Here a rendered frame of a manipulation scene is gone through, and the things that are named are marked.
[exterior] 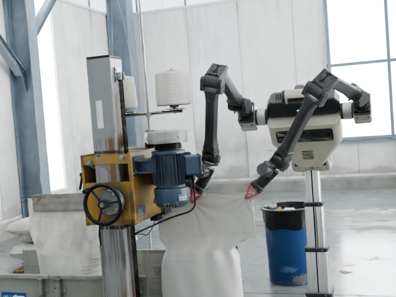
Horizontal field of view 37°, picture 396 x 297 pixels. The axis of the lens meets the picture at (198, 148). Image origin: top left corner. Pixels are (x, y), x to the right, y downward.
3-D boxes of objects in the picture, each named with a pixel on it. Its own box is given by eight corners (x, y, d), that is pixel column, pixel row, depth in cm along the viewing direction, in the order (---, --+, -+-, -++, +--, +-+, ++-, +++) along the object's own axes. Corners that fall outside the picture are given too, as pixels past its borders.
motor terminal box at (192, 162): (201, 178, 267) (199, 153, 266) (204, 180, 257) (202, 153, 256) (182, 180, 266) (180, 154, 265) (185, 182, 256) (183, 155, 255)
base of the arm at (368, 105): (352, 95, 303) (353, 115, 298) (351, 86, 297) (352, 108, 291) (370, 93, 301) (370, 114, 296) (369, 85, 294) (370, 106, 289)
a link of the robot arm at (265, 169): (291, 163, 276) (278, 152, 281) (281, 159, 267) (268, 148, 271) (276, 183, 279) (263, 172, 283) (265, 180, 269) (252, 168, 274)
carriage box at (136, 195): (164, 211, 284) (159, 147, 282) (136, 225, 252) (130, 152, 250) (118, 213, 291) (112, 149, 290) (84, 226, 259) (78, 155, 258)
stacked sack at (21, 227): (79, 222, 605) (78, 208, 604) (40, 236, 543) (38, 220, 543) (44, 223, 621) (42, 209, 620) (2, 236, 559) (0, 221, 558)
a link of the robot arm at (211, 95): (225, 78, 271) (204, 74, 276) (220, 81, 267) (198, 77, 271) (223, 162, 289) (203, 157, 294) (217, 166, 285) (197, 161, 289)
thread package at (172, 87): (197, 105, 278) (194, 69, 277) (185, 106, 262) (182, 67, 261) (164, 108, 283) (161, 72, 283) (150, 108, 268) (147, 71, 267)
